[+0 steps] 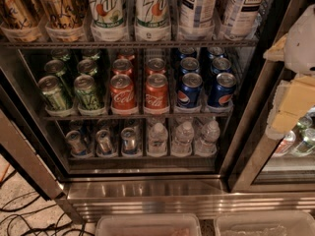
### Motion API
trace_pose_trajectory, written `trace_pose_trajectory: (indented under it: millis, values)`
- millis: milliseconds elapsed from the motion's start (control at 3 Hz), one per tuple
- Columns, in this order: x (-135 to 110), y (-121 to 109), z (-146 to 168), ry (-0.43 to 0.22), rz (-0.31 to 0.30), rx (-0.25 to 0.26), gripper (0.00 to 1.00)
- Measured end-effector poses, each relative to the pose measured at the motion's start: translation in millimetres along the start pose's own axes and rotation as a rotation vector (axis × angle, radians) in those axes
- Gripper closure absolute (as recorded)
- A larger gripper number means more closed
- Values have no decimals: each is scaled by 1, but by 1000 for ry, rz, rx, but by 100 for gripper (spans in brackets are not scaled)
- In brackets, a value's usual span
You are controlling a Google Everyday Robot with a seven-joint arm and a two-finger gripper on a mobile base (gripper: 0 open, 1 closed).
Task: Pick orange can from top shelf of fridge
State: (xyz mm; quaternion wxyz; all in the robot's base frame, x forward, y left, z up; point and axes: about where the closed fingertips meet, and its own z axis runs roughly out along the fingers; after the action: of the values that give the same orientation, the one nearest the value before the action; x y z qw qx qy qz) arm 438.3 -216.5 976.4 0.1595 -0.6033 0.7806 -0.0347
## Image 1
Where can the left water bottle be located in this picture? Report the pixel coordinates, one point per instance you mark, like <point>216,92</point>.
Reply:
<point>158,136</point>

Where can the green can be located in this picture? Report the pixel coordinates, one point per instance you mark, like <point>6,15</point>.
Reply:
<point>55,96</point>
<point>88,93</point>

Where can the middle water bottle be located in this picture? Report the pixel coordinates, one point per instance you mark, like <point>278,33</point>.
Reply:
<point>182,140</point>

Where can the right Teas Tea bottle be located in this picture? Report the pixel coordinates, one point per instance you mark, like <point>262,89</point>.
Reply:
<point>238,17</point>

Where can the front left Coca-Cola can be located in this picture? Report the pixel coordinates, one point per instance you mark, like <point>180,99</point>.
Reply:
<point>122,92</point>

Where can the right clear plastic bin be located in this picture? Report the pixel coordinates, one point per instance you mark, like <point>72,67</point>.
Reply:
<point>265,223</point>

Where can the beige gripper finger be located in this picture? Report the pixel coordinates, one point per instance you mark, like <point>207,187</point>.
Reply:
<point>292,100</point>
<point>276,52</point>

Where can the front right Pepsi can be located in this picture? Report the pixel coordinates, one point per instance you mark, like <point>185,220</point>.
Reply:
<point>222,90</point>

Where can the front right Coca-Cola can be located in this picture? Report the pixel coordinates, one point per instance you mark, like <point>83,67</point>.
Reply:
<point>156,91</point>

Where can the orange lacroix can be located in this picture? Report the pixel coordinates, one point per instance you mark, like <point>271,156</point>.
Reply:
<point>65,19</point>
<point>22,15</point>

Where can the teas tea bottle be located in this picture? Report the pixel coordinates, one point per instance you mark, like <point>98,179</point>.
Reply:
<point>238,17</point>
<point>196,18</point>

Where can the steel fridge cabinet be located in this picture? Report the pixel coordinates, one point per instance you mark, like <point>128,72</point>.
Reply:
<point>87,188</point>

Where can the silver blue can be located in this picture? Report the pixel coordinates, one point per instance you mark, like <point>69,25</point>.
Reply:
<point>76,142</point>
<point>104,143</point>
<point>129,141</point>

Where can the left Teas Tea bottle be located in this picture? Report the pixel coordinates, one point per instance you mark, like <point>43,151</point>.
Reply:
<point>196,18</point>

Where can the clear plastic bin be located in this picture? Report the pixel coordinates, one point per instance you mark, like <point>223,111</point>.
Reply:
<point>265,223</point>
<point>173,224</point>

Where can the middle silver blue can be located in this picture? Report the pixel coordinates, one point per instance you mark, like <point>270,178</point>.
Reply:
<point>104,143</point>

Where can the front left green can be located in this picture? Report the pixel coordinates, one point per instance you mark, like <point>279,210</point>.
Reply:
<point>55,96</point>

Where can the top wire shelf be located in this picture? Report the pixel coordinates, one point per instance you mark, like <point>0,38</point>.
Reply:
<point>128,44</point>

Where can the front right green can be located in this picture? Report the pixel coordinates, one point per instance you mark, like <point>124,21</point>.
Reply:
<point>88,93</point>

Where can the left silver blue can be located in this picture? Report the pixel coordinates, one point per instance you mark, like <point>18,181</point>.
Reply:
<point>76,142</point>

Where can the pepsi can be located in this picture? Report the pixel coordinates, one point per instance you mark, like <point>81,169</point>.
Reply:
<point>222,90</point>
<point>189,90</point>

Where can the glass fridge door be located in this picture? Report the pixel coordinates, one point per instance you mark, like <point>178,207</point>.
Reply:
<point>265,160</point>

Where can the right silver blue can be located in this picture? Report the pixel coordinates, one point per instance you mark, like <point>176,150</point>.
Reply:
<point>129,141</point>

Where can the left clear plastic bin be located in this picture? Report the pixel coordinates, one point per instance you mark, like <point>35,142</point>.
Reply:
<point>173,224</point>

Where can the coca-cola can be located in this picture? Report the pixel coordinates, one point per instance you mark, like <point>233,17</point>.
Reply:
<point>122,92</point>
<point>156,91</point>

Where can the right 7UP can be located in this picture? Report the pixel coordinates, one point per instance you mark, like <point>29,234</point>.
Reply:
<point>152,20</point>

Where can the front left Pepsi can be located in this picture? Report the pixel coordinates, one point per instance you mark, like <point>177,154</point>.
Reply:
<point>189,90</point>

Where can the water bottle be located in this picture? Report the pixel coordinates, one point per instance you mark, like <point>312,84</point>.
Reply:
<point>182,140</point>
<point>206,144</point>
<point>158,136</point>

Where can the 7up can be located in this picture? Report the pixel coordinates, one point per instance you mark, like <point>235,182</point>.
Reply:
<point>108,19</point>
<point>152,20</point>

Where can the left 7UP can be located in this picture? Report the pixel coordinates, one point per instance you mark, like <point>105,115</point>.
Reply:
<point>108,19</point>

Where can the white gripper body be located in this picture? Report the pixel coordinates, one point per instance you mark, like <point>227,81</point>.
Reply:
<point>301,46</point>

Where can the right water bottle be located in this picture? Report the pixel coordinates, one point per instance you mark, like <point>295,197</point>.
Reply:
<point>206,144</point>

